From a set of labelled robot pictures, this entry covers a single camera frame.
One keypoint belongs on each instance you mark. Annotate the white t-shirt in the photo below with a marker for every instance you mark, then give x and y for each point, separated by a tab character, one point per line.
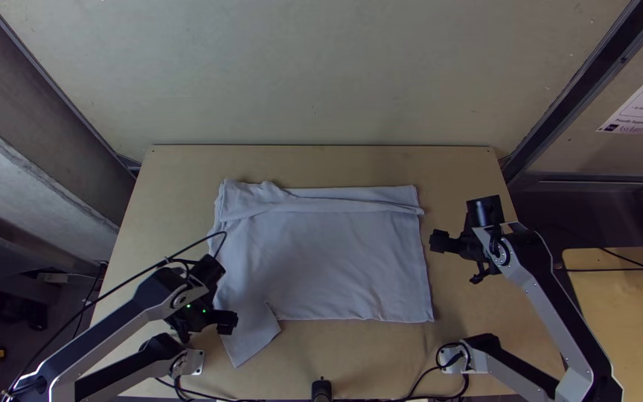
327	262

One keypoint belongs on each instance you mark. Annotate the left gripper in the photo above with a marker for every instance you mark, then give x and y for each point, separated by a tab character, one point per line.
225	323

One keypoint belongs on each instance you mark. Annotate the pale wooden side table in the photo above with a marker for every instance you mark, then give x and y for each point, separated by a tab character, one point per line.
623	335

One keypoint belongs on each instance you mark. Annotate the dark metal partition frame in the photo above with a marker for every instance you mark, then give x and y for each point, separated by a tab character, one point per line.
584	84

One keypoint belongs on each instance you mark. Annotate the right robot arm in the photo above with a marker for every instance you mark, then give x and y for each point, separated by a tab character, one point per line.
528	279

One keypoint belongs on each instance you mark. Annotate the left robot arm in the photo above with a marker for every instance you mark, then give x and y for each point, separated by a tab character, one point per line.
132	304

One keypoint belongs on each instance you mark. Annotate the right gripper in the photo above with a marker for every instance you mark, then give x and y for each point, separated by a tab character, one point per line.
455	245

